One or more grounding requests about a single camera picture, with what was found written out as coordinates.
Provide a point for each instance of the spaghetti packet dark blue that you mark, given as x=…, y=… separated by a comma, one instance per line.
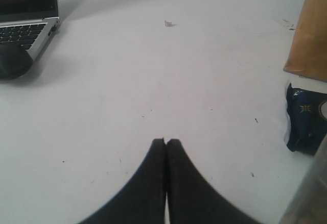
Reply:
x=307, y=121

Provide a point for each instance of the silver laptop computer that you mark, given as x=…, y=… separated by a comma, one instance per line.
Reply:
x=28, y=23

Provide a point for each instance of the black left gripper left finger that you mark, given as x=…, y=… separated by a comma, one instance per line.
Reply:
x=143, y=198

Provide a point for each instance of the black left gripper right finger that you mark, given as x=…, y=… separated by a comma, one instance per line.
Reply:
x=191, y=199

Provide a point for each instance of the black computer mouse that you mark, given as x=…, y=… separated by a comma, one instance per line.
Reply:
x=15, y=61

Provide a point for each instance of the brown paper bag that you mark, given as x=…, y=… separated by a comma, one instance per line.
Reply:
x=307, y=55

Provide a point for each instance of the small white paper scrap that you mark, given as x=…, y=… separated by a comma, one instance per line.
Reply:
x=169, y=24

